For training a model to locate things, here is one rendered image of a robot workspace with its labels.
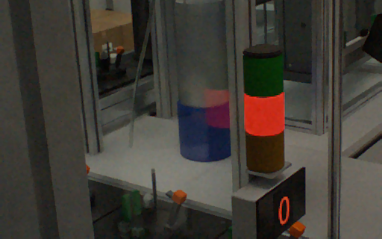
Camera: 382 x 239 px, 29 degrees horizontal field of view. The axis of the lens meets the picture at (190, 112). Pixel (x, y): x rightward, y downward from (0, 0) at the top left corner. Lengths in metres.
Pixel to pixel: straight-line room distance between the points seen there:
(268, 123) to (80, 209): 0.72
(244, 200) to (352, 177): 1.00
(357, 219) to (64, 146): 1.53
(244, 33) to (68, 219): 0.72
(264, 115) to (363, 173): 1.04
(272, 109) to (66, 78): 0.73
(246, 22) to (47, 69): 0.73
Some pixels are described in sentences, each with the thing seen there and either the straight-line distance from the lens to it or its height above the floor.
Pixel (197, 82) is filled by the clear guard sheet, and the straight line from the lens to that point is 0.85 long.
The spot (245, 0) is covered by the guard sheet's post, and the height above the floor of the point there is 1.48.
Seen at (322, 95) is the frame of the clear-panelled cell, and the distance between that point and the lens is 2.13.
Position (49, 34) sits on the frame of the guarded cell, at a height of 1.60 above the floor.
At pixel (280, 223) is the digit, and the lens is 0.97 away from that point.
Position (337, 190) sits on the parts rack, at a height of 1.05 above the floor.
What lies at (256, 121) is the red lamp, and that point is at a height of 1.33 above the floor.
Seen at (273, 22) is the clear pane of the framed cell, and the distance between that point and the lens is 2.16.
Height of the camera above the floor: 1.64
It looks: 19 degrees down
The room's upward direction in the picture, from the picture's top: 3 degrees counter-clockwise
